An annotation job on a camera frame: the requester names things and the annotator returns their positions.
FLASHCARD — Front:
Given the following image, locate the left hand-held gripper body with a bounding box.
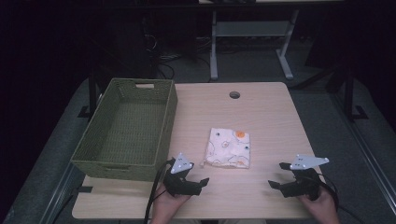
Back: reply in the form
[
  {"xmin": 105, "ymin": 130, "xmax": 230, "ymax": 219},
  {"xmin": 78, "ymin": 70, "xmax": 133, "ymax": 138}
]
[{"xmin": 163, "ymin": 151, "xmax": 203, "ymax": 197}]

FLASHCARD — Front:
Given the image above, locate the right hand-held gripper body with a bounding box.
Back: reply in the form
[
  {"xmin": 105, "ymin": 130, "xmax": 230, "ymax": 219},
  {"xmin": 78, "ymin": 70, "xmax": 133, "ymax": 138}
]
[{"xmin": 279, "ymin": 154, "xmax": 331, "ymax": 201}]

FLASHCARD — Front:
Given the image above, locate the patterned white cloth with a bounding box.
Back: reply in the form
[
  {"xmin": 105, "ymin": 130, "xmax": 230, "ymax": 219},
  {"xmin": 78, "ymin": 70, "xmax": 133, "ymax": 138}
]
[{"xmin": 200, "ymin": 127, "xmax": 251, "ymax": 170}]

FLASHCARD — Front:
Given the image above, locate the green woven basket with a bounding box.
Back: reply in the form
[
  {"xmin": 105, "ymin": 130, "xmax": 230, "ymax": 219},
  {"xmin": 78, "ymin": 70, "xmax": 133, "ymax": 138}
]
[{"xmin": 70, "ymin": 77, "xmax": 178, "ymax": 183}]

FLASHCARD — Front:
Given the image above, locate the person's left hand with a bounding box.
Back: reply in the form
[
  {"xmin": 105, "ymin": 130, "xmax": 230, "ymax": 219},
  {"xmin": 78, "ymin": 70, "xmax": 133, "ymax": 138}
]
[{"xmin": 153, "ymin": 183, "xmax": 192, "ymax": 220}]

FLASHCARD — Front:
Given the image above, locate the person's right hand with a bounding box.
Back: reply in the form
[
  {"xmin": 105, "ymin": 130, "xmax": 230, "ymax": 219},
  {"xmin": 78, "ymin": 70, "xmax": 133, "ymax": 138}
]
[{"xmin": 297, "ymin": 186, "xmax": 339, "ymax": 220}]

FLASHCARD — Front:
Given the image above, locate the black metal stand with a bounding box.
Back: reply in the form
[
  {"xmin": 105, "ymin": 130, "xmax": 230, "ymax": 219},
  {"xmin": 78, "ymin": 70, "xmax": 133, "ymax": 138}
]
[
  {"xmin": 325, "ymin": 63, "xmax": 370, "ymax": 123},
  {"xmin": 77, "ymin": 66, "xmax": 106, "ymax": 119}
]

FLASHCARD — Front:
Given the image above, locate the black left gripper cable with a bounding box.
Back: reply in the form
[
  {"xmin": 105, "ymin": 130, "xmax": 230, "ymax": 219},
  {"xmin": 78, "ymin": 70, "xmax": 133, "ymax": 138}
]
[{"xmin": 144, "ymin": 158, "xmax": 177, "ymax": 224}]

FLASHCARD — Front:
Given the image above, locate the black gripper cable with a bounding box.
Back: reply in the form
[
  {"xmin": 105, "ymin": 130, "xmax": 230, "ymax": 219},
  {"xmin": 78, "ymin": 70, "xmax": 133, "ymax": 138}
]
[
  {"xmin": 144, "ymin": 158, "xmax": 177, "ymax": 224},
  {"xmin": 317, "ymin": 177, "xmax": 368, "ymax": 224}
]

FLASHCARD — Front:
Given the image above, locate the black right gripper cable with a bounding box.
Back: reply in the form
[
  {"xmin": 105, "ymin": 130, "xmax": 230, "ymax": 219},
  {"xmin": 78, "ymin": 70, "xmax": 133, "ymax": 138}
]
[{"xmin": 317, "ymin": 177, "xmax": 368, "ymax": 224}]

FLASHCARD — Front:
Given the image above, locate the metal floor rail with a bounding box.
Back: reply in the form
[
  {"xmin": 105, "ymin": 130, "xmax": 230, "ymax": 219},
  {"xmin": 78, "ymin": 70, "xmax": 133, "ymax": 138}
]
[
  {"xmin": 38, "ymin": 161, "xmax": 82, "ymax": 224},
  {"xmin": 329, "ymin": 91, "xmax": 396, "ymax": 217}
]

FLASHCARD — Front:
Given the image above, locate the bundle of floor cables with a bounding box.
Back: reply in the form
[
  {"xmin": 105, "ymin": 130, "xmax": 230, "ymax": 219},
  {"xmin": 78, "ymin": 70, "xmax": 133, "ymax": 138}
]
[{"xmin": 141, "ymin": 17, "xmax": 213, "ymax": 80}]

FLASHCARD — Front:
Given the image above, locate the white metal frame desk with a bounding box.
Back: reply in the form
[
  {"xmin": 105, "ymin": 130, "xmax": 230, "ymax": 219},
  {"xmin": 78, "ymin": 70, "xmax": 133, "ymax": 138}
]
[{"xmin": 198, "ymin": 0, "xmax": 345, "ymax": 81}]

